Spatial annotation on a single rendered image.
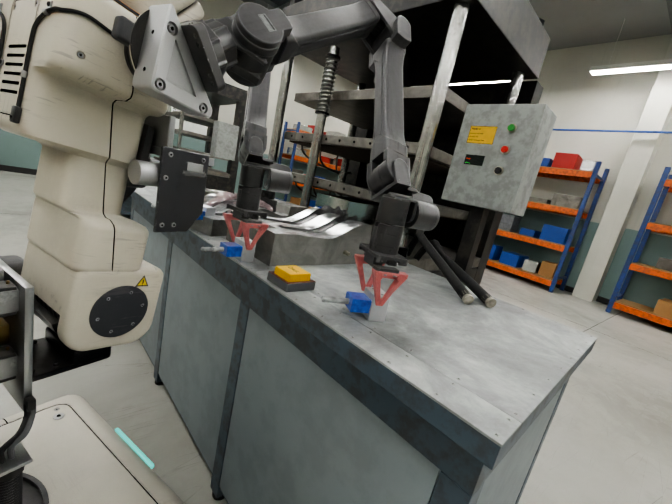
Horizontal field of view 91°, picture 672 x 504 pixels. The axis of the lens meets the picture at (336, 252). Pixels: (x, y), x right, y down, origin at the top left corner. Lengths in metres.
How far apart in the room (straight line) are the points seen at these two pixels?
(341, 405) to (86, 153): 0.63
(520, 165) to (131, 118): 1.23
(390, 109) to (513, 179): 0.79
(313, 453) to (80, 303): 0.54
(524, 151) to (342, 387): 1.10
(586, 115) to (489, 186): 6.36
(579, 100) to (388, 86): 7.19
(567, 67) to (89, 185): 7.99
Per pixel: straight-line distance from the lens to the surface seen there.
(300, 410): 0.82
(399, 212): 0.62
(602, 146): 7.54
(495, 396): 0.57
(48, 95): 0.67
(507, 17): 1.86
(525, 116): 1.49
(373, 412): 0.65
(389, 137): 0.69
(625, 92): 7.76
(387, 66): 0.83
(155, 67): 0.56
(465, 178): 1.51
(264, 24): 0.65
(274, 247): 0.86
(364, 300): 0.65
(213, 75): 0.57
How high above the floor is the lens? 1.05
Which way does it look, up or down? 12 degrees down
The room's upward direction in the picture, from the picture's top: 12 degrees clockwise
